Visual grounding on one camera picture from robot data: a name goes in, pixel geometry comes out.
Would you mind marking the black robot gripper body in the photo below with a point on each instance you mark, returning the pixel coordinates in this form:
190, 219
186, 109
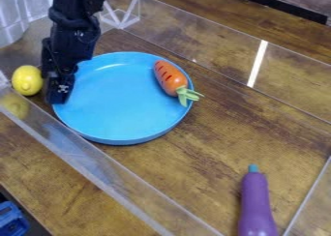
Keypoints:
74, 36

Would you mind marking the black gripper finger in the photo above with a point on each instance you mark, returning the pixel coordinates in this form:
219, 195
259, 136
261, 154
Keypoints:
47, 58
59, 87

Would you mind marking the yellow toy lemon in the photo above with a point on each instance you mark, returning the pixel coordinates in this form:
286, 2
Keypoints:
27, 80

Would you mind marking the blue round tray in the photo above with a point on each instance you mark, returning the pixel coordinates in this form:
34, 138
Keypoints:
118, 106

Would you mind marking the white sheer curtain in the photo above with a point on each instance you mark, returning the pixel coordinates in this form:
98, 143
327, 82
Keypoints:
19, 12

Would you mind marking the orange toy carrot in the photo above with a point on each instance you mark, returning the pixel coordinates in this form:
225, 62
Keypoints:
174, 82

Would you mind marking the blue plastic object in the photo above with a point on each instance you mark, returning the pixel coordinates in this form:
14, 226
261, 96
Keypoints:
14, 223

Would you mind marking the black bar in background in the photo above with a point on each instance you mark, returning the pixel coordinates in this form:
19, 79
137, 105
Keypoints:
294, 10

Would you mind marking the purple toy eggplant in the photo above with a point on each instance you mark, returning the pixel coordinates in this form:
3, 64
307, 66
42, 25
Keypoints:
255, 221

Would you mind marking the clear acrylic enclosure wall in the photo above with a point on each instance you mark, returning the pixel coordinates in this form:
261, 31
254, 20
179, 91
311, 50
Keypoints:
261, 66

